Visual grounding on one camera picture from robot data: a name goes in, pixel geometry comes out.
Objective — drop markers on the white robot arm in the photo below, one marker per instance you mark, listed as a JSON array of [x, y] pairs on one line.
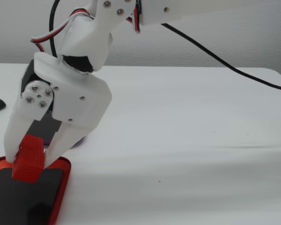
[[89, 37]]

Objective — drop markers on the red studded block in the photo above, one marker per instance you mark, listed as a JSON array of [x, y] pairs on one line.
[[29, 159]]

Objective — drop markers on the purple metal tray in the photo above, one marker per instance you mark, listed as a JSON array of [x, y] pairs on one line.
[[45, 127]]

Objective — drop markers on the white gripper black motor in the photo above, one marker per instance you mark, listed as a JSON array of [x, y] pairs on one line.
[[80, 103]]

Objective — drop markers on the red metal tray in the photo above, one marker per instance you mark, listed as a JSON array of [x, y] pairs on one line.
[[21, 199]]

